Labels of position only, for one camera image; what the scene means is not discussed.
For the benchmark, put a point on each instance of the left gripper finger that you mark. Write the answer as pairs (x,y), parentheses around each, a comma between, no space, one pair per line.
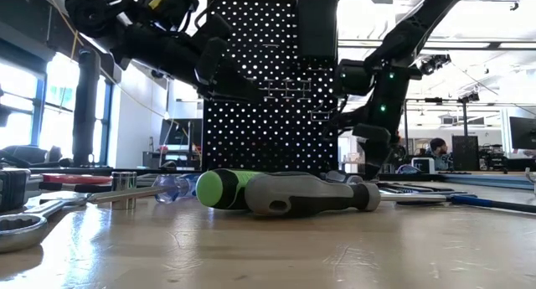
(213,27)
(234,84)

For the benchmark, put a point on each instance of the grey black screwdriver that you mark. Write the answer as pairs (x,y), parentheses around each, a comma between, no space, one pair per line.
(293,192)

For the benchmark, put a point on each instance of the green black screwdriver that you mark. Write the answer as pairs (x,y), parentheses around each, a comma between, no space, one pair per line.
(218,188)

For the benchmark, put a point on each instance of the chrome socket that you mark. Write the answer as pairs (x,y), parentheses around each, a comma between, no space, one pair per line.
(123,188)

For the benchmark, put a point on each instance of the black tape measure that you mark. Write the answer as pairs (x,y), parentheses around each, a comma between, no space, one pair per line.
(12,188)

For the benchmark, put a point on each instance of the silver combination wrench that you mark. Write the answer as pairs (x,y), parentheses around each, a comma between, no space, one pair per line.
(17,232)

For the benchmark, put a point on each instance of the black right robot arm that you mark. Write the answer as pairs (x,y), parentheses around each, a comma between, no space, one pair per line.
(419,25)

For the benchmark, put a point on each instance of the white container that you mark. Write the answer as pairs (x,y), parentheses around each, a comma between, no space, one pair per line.
(423,165)

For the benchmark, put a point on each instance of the metal screwdriver holder rack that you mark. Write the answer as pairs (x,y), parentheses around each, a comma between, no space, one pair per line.
(287,88)

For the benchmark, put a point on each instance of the person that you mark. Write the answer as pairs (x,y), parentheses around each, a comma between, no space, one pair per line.
(439,153)

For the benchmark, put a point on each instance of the black computer monitor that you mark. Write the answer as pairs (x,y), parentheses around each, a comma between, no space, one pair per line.
(180,132)
(523,132)

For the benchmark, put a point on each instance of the black metal pegboard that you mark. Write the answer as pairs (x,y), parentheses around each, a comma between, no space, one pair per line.
(272,146)

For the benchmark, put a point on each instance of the black perforated computer tower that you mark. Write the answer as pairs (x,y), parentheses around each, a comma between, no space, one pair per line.
(465,153)

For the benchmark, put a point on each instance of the black ceiling track light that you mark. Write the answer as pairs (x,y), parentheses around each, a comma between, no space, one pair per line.
(469,97)
(433,63)

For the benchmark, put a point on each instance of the black pegboard bin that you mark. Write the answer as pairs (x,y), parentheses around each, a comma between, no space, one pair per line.
(318,25)

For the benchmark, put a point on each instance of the black bag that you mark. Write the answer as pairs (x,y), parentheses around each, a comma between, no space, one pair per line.
(25,153)

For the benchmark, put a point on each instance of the black ceiling camera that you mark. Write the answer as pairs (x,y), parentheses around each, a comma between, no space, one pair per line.
(158,74)

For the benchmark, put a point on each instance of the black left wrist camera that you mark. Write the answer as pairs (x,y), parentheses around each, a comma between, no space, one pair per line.
(176,8)

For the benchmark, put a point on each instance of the black upright post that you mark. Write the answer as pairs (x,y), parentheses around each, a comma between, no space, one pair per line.
(86,113)

